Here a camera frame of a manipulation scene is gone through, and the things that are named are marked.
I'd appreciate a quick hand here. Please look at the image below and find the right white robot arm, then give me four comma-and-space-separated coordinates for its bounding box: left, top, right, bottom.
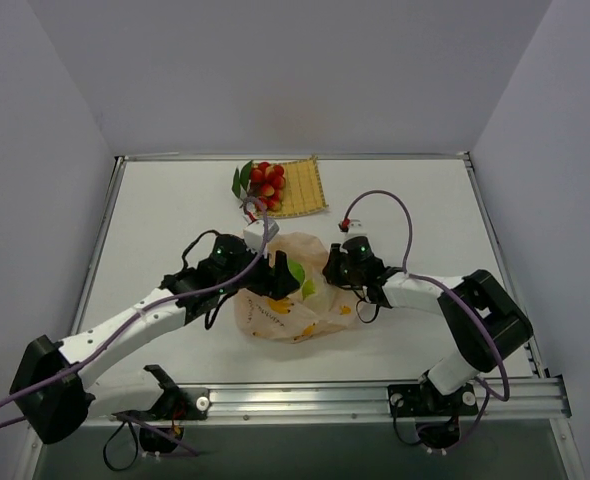
323, 235, 533, 413

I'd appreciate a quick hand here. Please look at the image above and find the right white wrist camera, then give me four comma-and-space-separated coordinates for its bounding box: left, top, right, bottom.
338, 218, 368, 240

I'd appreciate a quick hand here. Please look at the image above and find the yellow woven mat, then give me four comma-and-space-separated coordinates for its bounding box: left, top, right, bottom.
270, 155, 328, 218

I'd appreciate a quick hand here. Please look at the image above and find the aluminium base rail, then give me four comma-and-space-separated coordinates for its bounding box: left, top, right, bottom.
85, 372, 571, 424

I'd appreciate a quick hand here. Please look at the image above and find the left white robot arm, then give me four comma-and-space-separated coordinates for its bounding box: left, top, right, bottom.
10, 234, 300, 445

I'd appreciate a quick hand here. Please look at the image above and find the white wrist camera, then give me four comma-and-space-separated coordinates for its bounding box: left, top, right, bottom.
242, 218, 279, 251
338, 218, 368, 240

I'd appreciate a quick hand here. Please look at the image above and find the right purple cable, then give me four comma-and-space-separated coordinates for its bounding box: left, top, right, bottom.
342, 189, 511, 446

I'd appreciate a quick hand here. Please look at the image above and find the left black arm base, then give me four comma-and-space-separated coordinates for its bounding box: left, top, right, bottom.
113, 364, 211, 458

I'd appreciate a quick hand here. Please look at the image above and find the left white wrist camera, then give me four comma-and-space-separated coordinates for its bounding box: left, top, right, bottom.
242, 218, 279, 251

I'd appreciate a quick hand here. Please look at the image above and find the fake strawberry bunch with leaves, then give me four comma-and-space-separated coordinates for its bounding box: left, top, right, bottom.
231, 161, 287, 212

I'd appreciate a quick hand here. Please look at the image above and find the round bumpy green fake fruit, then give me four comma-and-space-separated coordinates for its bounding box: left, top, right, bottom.
301, 279, 317, 301

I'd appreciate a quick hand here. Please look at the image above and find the translucent banana print plastic bag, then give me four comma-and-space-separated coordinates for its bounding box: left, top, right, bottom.
233, 232, 358, 343

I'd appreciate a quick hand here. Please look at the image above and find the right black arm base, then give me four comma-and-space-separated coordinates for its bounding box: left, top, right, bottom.
387, 379, 488, 456

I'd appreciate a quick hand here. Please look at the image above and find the green fake pear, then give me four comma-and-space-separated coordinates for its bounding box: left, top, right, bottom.
287, 259, 306, 285

